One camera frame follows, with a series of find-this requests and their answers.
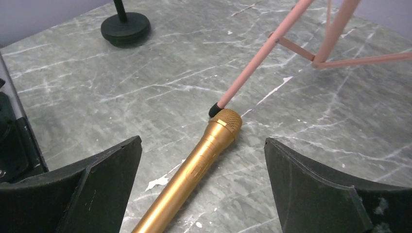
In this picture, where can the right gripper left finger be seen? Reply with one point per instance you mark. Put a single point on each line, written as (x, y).
(88, 196)

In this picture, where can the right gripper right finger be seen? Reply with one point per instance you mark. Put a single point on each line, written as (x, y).
(311, 197)

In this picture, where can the gold toy microphone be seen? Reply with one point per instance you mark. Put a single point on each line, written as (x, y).
(221, 131)

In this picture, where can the black desktop mic stand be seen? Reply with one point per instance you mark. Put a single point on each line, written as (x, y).
(125, 28)

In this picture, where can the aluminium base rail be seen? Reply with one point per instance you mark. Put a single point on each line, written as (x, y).
(20, 155)

